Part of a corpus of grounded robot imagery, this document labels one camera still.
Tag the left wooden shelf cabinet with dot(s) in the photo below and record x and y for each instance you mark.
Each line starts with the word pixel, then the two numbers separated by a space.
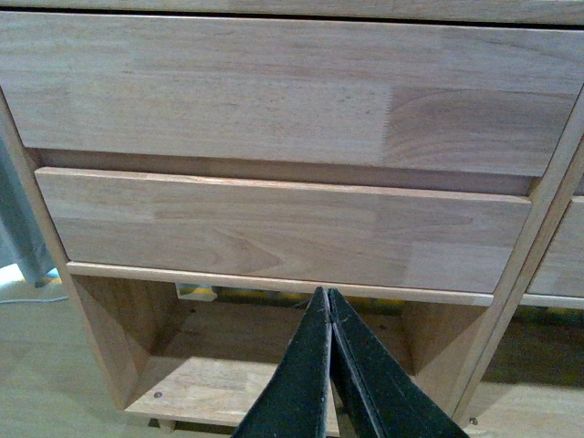
pixel 176 361

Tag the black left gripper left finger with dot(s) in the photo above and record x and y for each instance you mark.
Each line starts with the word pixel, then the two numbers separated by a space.
pixel 294 403

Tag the lower wooden drawer left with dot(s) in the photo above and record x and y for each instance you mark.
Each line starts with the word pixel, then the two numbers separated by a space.
pixel 370 236

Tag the right wooden shelf cabinet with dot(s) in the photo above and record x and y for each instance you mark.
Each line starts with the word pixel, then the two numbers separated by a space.
pixel 534 384

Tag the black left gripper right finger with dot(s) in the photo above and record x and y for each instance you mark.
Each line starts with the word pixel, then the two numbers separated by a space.
pixel 380 398

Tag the grey curtain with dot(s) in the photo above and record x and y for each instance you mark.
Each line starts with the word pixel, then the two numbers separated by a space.
pixel 22 243

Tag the upper wooden drawer left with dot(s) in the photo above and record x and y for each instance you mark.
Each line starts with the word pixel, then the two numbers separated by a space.
pixel 439 98

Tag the wooden shelf cabinet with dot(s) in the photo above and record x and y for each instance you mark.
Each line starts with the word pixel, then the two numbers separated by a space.
pixel 534 384
pixel 176 361

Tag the wooden drawer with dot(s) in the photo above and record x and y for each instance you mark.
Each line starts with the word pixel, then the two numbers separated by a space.
pixel 439 98
pixel 370 236

